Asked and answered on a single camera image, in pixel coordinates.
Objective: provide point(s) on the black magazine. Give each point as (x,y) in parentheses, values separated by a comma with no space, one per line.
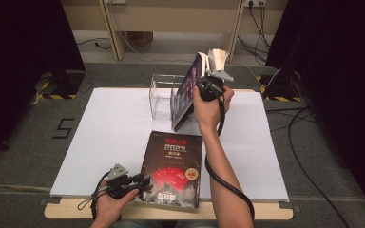
(171,158)

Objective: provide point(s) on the person's left hand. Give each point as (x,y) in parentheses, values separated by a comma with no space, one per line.
(114,207)

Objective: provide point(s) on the light wooden table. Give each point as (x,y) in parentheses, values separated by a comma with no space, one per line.
(63,210)

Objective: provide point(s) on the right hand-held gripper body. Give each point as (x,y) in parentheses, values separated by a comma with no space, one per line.
(210,90)

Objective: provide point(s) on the white magazine with colourful pictures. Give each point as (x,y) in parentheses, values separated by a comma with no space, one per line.
(218,60)

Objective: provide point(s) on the purple magazine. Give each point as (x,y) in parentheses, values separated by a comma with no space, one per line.
(187,91)

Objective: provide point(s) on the white wall socket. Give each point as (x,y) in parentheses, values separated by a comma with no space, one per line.
(255,2)

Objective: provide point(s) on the grey tape strip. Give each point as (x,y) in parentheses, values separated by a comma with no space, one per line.
(293,208)
(52,200)

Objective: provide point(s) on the person's lap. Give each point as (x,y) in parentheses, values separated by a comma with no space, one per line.
(158,224)

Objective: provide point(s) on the black stand base striped tape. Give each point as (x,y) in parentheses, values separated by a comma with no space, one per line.
(66,85)
(282,87)

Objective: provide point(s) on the clear acrylic file rack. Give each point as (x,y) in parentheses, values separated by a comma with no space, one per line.
(161,101)

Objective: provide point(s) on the person's right hand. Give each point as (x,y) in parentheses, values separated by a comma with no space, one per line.
(210,114)

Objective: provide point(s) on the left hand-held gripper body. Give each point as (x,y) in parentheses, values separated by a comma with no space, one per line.
(120,188)

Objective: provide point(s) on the brown cardboard box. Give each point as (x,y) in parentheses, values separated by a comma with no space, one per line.
(141,38)

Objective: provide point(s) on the beige wooden desk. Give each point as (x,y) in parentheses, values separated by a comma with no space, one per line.
(158,19)

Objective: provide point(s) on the black curtain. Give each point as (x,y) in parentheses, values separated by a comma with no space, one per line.
(12,63)
(345,79)

